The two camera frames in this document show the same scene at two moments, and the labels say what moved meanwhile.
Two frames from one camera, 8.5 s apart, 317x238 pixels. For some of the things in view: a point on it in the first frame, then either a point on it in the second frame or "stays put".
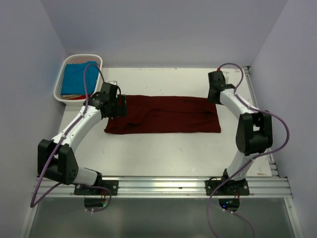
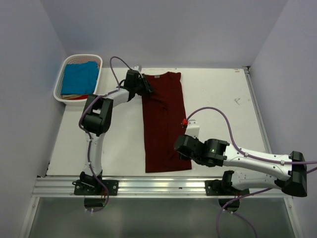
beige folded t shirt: x=66 y=96 stays put
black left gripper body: x=117 y=110 to x=139 y=87
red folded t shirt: x=79 y=97 stays put
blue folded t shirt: x=73 y=82 stays put
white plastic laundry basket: x=79 y=77 stays put
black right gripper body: x=212 y=100 to x=195 y=158
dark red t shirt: x=152 y=114 to x=163 y=113
